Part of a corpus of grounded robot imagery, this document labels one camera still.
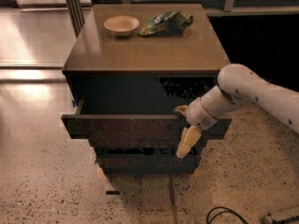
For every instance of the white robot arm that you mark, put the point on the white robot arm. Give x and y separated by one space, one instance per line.
237 84

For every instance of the white ceramic bowl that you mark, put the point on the white ceramic bowl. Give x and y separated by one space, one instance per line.
121 26

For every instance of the dark brown drawer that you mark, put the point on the dark brown drawer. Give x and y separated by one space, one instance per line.
145 160
124 131

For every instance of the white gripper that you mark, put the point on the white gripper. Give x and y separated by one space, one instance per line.
199 114

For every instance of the green chip bag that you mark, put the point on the green chip bag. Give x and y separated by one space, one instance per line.
168 23

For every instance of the dark brown drawer cabinet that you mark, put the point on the dark brown drawer cabinet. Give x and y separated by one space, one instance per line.
139 75

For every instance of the white power strip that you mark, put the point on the white power strip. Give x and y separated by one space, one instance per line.
286 216

